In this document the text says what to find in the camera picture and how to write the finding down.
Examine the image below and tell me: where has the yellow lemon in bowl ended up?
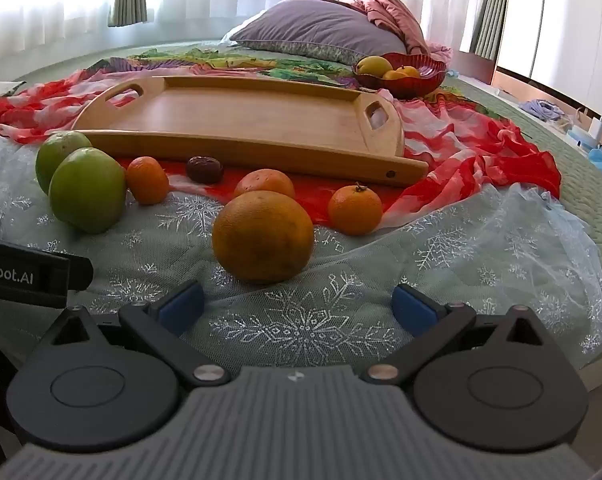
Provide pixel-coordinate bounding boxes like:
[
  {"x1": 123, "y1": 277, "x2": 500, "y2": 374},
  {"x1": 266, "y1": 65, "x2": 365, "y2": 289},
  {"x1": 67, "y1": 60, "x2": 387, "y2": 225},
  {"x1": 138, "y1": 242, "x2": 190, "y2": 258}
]
[{"x1": 356, "y1": 56, "x2": 394, "y2": 79}]

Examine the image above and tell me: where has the purple pillow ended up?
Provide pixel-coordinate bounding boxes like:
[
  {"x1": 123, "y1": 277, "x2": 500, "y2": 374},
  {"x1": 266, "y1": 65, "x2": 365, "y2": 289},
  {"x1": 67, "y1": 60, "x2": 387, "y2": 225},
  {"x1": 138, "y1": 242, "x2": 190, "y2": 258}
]
[{"x1": 229, "y1": 0, "x2": 410, "y2": 66}]

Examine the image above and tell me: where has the snowflake tulle cloth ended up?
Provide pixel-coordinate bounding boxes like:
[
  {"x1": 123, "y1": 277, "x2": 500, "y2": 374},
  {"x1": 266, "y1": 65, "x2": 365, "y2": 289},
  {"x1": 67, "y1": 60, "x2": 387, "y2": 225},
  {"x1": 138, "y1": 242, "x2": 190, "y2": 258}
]
[{"x1": 0, "y1": 132, "x2": 602, "y2": 377}]

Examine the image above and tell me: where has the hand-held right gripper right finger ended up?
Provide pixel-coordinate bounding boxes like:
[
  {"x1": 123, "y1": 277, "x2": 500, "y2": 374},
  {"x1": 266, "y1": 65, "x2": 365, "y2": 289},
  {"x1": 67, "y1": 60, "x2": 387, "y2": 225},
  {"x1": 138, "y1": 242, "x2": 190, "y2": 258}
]
[{"x1": 360, "y1": 283, "x2": 550, "y2": 387}]

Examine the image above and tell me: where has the red glass bowl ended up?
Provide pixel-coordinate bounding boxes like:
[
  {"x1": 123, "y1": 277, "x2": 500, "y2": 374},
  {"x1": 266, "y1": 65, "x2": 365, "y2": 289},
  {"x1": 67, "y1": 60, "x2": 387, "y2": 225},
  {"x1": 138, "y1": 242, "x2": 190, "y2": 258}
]
[{"x1": 353, "y1": 52, "x2": 448, "y2": 101}]

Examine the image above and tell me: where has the red date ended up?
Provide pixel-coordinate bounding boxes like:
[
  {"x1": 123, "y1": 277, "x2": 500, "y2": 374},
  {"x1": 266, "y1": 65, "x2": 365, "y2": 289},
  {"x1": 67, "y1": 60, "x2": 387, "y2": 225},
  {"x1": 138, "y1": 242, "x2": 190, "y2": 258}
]
[{"x1": 186, "y1": 155, "x2": 226, "y2": 185}]

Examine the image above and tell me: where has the pink quilt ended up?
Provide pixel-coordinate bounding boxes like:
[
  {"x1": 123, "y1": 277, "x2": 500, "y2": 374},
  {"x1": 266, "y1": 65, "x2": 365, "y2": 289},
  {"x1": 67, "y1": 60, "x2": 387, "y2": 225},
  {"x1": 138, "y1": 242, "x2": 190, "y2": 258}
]
[{"x1": 356, "y1": 0, "x2": 454, "y2": 69}]

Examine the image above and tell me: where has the lilac cloth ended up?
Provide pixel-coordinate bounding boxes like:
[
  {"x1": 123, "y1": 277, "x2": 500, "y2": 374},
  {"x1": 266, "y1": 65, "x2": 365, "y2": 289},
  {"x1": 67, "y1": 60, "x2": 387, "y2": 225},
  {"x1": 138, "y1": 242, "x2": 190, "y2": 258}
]
[{"x1": 520, "y1": 99, "x2": 567, "y2": 122}]

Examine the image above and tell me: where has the white pillow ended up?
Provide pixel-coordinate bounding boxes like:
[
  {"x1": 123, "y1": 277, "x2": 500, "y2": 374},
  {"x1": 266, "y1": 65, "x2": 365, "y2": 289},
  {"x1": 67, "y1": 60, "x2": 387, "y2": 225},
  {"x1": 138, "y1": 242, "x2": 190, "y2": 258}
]
[{"x1": 221, "y1": 22, "x2": 252, "y2": 46}]

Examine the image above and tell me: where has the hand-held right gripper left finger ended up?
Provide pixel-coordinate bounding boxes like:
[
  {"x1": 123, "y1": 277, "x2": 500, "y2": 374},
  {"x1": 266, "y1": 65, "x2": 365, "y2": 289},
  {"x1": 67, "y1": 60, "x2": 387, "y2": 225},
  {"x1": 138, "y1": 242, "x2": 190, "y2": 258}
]
[{"x1": 50, "y1": 280, "x2": 232, "y2": 389}]

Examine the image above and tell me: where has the brown wooden bed frame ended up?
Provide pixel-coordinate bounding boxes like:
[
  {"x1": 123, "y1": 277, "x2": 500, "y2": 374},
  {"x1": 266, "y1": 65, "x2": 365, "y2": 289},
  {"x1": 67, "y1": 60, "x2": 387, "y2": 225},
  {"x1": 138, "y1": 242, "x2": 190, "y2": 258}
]
[{"x1": 451, "y1": 50, "x2": 497, "y2": 86}]

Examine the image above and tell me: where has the large orange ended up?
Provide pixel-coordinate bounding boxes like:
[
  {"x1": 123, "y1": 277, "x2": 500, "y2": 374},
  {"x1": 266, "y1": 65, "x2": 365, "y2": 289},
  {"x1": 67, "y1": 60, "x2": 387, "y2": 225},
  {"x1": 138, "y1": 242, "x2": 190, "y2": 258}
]
[{"x1": 212, "y1": 190, "x2": 316, "y2": 285}]

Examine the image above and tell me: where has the colourful printed scarf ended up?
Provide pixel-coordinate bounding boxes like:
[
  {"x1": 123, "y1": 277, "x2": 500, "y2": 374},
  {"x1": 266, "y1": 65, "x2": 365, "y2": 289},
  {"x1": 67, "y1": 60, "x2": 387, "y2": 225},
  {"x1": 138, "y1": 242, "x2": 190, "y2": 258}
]
[{"x1": 88, "y1": 47, "x2": 462, "y2": 97}]

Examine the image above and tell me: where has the wooden tray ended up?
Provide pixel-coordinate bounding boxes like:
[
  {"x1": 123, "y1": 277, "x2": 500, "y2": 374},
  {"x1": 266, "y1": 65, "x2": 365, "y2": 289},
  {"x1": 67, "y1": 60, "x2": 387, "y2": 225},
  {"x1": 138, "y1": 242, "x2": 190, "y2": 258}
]
[{"x1": 71, "y1": 76, "x2": 430, "y2": 189}]

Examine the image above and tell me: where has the green apple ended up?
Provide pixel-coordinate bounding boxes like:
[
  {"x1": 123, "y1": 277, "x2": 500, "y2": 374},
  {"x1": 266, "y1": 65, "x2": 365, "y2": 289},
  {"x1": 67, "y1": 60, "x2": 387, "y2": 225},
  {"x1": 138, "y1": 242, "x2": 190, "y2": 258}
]
[
  {"x1": 35, "y1": 131, "x2": 94, "y2": 196},
  {"x1": 48, "y1": 147, "x2": 128, "y2": 235}
]

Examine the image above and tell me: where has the small tangerine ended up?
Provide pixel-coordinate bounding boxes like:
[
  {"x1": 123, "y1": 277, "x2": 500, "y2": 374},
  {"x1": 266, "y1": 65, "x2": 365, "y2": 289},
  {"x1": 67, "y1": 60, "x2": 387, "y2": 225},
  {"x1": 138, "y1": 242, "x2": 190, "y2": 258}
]
[
  {"x1": 233, "y1": 168, "x2": 297, "y2": 201},
  {"x1": 126, "y1": 156, "x2": 171, "y2": 206},
  {"x1": 328, "y1": 183, "x2": 384, "y2": 237}
]

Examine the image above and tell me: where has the red and white scarf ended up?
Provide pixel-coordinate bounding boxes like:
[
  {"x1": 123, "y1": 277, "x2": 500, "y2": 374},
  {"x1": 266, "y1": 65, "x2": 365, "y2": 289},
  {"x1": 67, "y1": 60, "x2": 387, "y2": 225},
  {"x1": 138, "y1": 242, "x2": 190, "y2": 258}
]
[{"x1": 0, "y1": 67, "x2": 562, "y2": 227}]

